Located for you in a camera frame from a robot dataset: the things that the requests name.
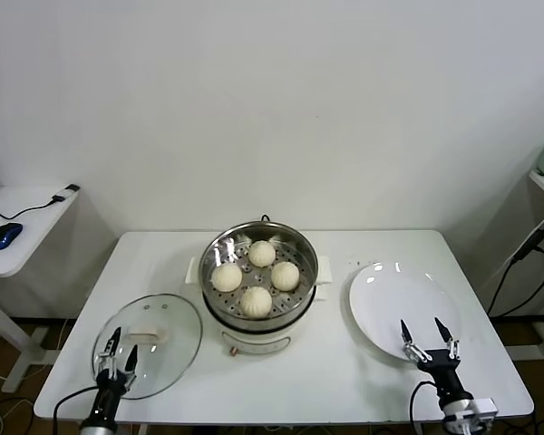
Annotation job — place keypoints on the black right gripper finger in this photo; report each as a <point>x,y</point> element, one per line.
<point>406,335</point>
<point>444,333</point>

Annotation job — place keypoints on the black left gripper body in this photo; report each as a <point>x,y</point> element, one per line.
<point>109,389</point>

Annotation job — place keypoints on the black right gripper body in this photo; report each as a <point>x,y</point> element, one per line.
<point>444,371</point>

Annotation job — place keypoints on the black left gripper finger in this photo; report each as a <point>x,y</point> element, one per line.
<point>115,342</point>
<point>131,360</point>

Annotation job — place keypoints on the round glass pot lid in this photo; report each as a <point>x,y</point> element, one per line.
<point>163,358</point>

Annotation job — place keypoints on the white steamed baozi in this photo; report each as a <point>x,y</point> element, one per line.
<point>284,275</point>
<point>226,277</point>
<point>255,302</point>
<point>261,254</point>

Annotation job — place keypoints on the stainless steel steamer basket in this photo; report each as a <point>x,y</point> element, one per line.
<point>217,254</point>

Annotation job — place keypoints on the white round plate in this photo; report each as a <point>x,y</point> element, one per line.
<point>390,308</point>

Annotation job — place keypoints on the white electric cooker pot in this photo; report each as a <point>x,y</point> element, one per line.
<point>254,337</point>

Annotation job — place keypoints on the white side table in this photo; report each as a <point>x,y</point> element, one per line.
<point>27,235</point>

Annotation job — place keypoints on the blue computer mouse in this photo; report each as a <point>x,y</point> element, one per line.
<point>2,236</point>

